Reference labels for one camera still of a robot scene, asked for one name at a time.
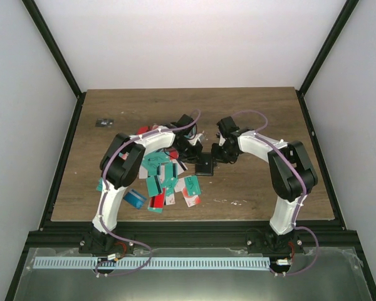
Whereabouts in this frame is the light blue slotted strip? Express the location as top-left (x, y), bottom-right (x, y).
top-left (33, 256), bottom-right (270, 270)

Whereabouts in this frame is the black card holder wallet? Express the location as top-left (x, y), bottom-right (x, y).
top-left (195, 152), bottom-right (214, 176)

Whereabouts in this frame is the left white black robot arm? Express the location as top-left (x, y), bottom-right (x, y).
top-left (92, 114), bottom-right (202, 253)

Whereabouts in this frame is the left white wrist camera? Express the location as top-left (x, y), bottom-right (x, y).
top-left (189, 133), bottom-right (204, 146)

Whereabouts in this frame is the blue card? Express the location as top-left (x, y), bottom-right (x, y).
top-left (123, 189), bottom-right (147, 209)

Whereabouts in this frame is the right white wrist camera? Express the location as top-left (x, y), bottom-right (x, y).
top-left (216, 132), bottom-right (226, 147)

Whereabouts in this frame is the teal VIP card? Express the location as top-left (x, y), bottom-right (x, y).
top-left (184, 176), bottom-right (201, 196)

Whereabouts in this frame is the small black tag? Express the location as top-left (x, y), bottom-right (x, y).
top-left (95, 119), bottom-right (114, 128)

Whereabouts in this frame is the right black frame post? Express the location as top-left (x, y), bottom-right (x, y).
top-left (297, 0), bottom-right (360, 95)

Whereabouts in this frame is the white red circle card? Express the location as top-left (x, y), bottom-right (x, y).
top-left (182, 188), bottom-right (201, 208)

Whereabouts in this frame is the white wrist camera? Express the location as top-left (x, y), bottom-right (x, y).
top-left (189, 133), bottom-right (204, 146)
top-left (216, 132), bottom-right (226, 147)

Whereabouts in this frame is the red card black stripe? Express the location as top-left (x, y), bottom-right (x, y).
top-left (136, 126), bottom-right (152, 135)

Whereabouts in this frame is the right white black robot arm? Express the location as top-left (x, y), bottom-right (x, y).
top-left (211, 117), bottom-right (318, 253)

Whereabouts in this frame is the black front rail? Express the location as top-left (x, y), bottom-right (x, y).
top-left (26, 220), bottom-right (360, 248)

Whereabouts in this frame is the teal card centre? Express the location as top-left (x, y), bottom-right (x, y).
top-left (141, 152), bottom-right (170, 172)

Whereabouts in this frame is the left black frame post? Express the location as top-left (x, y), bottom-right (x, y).
top-left (21, 0), bottom-right (83, 98)

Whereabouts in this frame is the black frame post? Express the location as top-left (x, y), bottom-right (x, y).
top-left (21, 0), bottom-right (83, 98)
top-left (297, 0), bottom-right (360, 95)

